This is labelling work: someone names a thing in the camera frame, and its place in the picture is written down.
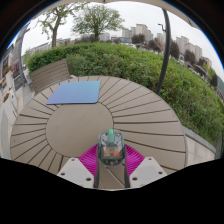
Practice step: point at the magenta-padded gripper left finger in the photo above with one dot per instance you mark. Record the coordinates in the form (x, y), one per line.
(75, 171)

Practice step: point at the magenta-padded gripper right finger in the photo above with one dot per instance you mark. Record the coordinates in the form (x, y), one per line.
(148, 171)

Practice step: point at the transparent computer mouse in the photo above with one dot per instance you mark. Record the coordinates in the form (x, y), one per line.
(111, 150)

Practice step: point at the blue mouse pad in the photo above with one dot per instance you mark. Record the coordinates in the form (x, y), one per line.
(75, 92)

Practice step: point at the white flower planter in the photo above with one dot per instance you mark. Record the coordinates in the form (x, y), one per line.
(8, 111)

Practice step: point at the slatted wooden chair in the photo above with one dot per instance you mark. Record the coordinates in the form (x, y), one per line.
(50, 75)

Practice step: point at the green hedge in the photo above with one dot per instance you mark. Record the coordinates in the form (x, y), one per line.
(133, 66)

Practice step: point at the tall sign pillar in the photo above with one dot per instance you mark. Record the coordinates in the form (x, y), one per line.
(18, 66)

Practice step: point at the sparse-leaved tree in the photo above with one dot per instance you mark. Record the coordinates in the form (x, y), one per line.
(54, 36)

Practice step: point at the high-rise buildings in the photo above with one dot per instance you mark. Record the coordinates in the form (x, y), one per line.
(141, 30)

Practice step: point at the leafy round tree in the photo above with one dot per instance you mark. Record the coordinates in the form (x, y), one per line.
(96, 20)

